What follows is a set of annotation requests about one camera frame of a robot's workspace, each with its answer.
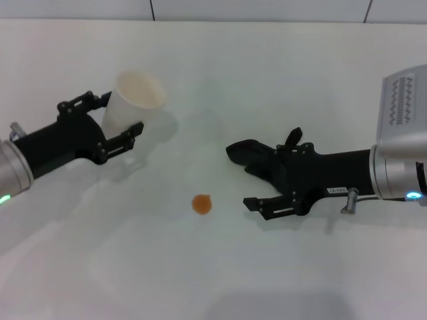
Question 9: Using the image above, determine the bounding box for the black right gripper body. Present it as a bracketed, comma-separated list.
[276, 143, 377, 215]

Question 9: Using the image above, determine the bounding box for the white paper cup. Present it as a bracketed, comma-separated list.
[100, 69, 168, 141]

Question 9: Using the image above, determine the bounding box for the brown water stain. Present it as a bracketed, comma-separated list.
[191, 193, 214, 216]

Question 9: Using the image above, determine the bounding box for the right gripper connector with cable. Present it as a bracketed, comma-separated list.
[340, 187, 381, 215]

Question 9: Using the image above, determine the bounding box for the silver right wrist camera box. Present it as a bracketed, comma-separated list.
[376, 62, 427, 155]

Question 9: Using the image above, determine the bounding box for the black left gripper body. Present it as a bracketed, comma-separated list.
[12, 111, 108, 181]

